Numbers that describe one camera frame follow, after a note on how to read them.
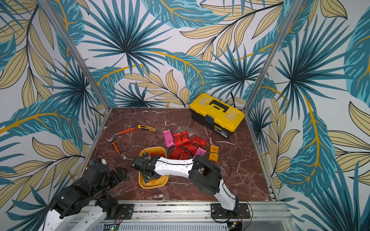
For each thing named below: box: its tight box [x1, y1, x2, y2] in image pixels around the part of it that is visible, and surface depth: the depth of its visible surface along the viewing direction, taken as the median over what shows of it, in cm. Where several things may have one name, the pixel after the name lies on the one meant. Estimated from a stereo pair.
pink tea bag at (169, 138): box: [162, 128, 176, 149], surface depth 101 cm
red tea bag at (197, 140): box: [192, 136, 208, 148], surface depth 100 cm
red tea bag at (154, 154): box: [149, 152, 166, 158], surface depth 92 cm
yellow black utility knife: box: [137, 124, 159, 132], surface depth 108 cm
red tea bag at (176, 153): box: [169, 146, 183, 160], surface depth 94 cm
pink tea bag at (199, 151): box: [193, 147, 207, 159], surface depth 94 cm
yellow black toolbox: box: [189, 92, 245, 140], surface depth 99 cm
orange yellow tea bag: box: [208, 144, 220, 163], surface depth 96 cm
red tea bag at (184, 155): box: [177, 150, 191, 160], surface depth 94 cm
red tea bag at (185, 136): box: [181, 131, 191, 143], surface depth 100 cm
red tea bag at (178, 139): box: [172, 132, 184, 147], surface depth 100 cm
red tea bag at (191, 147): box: [183, 141, 199, 155], surface depth 97 cm
